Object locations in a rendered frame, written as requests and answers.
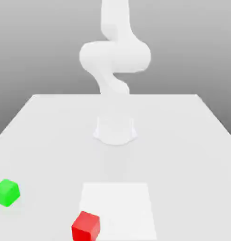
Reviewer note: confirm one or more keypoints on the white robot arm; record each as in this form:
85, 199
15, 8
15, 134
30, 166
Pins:
115, 56

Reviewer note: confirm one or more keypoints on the small red cube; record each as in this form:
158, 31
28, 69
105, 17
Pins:
85, 226

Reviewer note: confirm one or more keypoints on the small green cube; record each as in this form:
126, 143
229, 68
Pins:
6, 193

